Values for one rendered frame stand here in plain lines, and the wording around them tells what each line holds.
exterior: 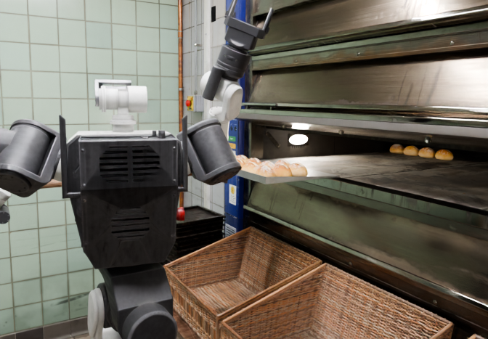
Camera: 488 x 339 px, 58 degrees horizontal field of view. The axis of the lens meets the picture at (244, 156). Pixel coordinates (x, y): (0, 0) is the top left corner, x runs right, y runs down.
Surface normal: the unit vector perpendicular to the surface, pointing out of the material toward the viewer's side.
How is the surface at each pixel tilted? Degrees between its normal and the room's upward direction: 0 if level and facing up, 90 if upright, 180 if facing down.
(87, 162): 90
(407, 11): 70
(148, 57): 90
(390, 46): 90
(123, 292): 45
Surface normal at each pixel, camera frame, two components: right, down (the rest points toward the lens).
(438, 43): -0.86, 0.05
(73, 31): 0.51, 0.11
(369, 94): -0.81, -0.29
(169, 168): 0.30, 0.13
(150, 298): 0.36, -0.62
